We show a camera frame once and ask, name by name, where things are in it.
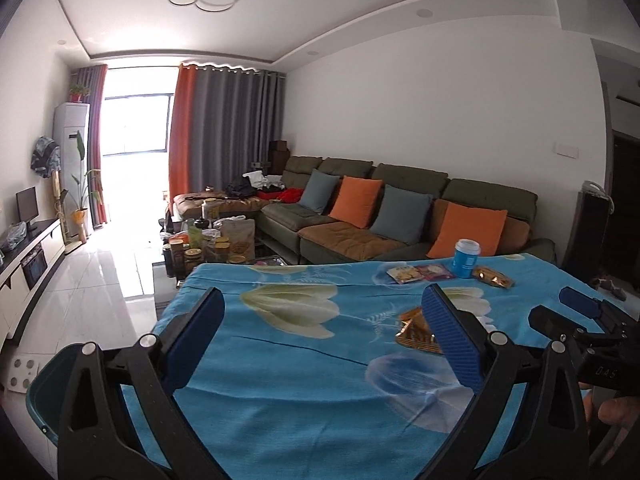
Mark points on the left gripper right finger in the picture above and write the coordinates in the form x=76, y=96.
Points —
x=525, y=419

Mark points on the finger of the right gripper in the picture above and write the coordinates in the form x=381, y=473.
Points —
x=579, y=302

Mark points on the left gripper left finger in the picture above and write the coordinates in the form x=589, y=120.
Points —
x=158, y=365

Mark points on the gold torn wrapper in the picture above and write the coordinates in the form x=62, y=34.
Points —
x=415, y=333

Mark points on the dark green trash bin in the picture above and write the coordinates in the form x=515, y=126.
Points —
x=77, y=401

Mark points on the person's right hand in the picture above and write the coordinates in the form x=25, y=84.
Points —
x=622, y=412

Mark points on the gold sealed snack packet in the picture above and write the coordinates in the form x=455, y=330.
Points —
x=492, y=277

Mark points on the orange cushion near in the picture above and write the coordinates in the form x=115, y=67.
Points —
x=455, y=222

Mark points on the orange cushion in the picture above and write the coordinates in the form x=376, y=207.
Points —
x=356, y=200
x=455, y=222

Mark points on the blue paper cup white lid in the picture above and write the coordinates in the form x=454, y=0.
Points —
x=466, y=253

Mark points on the cluttered coffee table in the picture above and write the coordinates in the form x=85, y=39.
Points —
x=189, y=243

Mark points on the white bathroom scale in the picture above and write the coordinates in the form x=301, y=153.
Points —
x=22, y=370

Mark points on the pink pastry snack packet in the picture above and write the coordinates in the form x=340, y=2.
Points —
x=435, y=272

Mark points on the blue floral tablecloth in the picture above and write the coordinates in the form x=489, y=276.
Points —
x=304, y=378

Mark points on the clear cracker snack packet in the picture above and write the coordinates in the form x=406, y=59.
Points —
x=404, y=274

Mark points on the brown leather ottoman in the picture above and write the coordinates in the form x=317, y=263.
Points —
x=215, y=204

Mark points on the white black TV cabinet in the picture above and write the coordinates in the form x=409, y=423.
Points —
x=25, y=273

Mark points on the tall green potted plant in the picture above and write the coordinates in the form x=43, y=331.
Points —
x=74, y=178

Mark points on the teal cushion near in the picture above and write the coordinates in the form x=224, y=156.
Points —
x=402, y=215

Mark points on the teal cushion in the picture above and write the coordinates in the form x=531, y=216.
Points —
x=318, y=191
x=402, y=215

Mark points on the clothes pile on sofa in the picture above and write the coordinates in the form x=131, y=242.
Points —
x=255, y=184

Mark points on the small black monitor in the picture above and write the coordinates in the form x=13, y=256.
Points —
x=27, y=206

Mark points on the dark green sectional sofa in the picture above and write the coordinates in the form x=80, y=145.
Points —
x=300, y=235

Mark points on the blue cloth covered fan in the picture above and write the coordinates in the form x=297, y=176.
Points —
x=46, y=157

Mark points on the orange cushion far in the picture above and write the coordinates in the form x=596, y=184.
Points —
x=356, y=200

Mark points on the teal cushion far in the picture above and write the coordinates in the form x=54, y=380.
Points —
x=318, y=191

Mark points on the grey orange right curtain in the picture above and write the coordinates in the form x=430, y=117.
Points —
x=223, y=120

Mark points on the grey orange curtain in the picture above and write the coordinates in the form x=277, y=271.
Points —
x=223, y=120
x=91, y=80

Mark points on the white standing air conditioner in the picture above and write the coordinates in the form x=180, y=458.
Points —
x=70, y=115

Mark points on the red potted plant atop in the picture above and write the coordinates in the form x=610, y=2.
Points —
x=78, y=93

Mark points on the grey orange left curtain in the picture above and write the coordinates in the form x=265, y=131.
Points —
x=91, y=80

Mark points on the white wall switch plate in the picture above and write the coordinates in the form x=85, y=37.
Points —
x=568, y=151

